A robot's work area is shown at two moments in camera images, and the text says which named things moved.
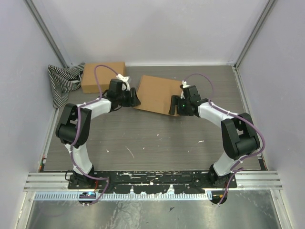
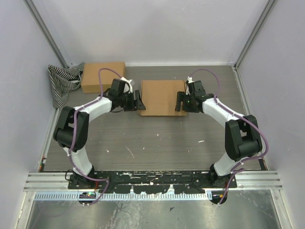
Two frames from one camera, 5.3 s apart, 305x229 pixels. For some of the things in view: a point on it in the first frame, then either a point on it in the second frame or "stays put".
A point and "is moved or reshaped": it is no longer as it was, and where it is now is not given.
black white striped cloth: [64, 81] stays put
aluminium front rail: [249, 182] stays put
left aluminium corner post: [46, 33] stays put
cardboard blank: [155, 94] is moved or reshaped
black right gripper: [177, 100] to [182, 97]
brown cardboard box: [104, 76] stays put
